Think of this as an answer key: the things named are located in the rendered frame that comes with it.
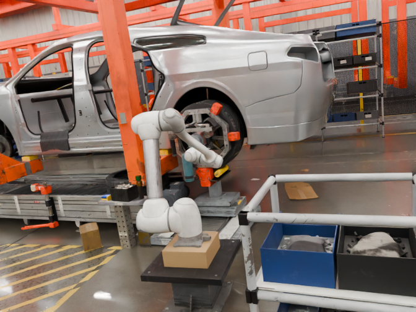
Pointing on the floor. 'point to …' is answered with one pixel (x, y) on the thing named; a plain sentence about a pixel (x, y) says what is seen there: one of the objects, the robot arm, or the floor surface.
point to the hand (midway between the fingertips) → (208, 145)
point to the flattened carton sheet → (299, 190)
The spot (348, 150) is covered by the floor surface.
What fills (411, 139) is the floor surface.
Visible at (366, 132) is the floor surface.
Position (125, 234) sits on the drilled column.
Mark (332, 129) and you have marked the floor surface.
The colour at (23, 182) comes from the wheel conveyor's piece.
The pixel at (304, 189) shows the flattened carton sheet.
